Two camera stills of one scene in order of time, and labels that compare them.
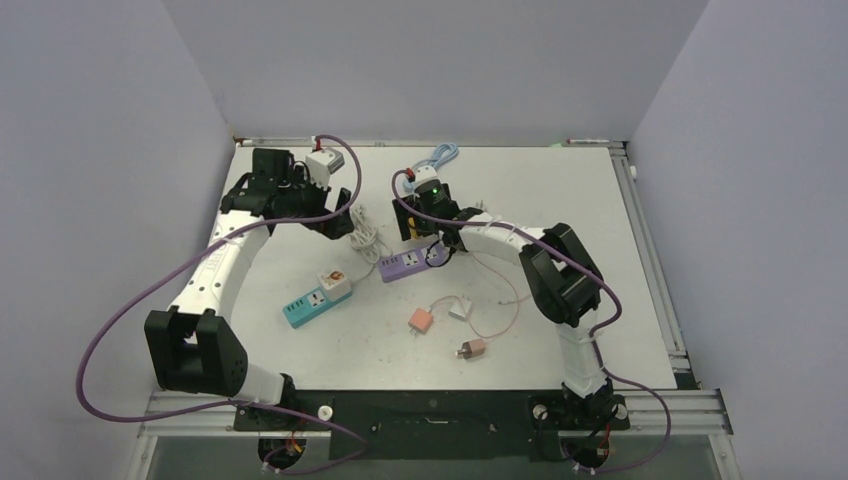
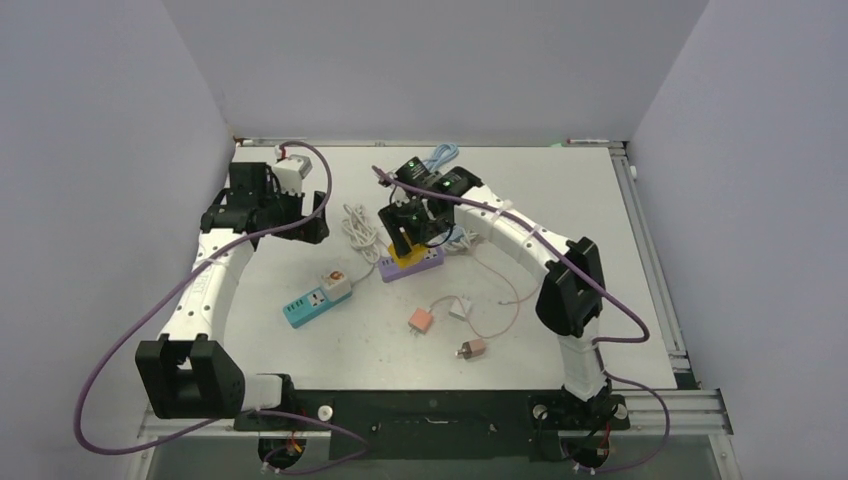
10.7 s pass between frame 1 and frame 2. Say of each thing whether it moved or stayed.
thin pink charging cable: stayed
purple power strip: stayed
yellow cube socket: moved
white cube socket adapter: stayed
